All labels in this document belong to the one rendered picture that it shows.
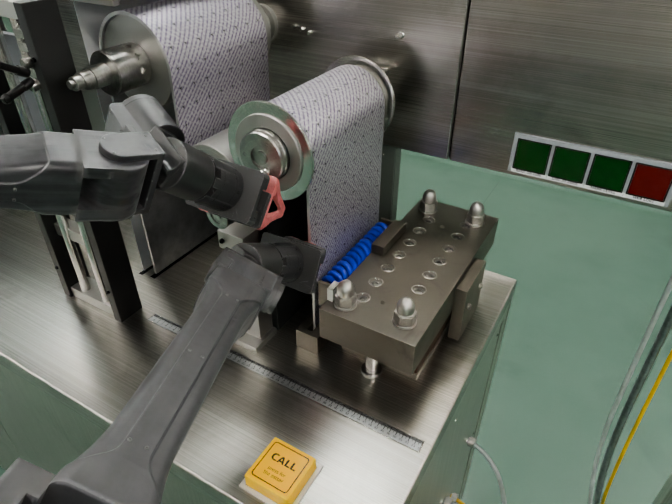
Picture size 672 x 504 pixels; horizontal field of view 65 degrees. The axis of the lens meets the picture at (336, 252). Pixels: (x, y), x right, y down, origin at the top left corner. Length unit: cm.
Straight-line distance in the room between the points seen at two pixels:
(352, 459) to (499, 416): 130
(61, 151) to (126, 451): 28
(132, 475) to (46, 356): 70
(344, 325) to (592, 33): 56
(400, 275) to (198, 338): 48
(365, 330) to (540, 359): 157
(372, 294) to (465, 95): 38
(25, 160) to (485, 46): 69
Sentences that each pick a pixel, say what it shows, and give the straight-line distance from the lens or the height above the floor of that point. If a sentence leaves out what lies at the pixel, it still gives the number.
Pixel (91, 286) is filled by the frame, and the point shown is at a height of 92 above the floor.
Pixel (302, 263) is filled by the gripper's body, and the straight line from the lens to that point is 75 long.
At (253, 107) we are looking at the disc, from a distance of 76.
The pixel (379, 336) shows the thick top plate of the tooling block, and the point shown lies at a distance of 78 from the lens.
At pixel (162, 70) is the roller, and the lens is 88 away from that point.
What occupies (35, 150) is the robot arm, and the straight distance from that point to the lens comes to 54.
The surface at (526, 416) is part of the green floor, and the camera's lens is 209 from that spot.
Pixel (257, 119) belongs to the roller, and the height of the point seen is 130.
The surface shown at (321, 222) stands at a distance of 82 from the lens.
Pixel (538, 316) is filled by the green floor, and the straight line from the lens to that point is 250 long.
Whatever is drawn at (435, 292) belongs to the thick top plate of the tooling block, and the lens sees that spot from 86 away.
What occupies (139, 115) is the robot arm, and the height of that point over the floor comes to 136.
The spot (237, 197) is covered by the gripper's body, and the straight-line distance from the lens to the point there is 65.
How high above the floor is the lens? 157
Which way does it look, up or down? 35 degrees down
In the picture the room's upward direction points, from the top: straight up
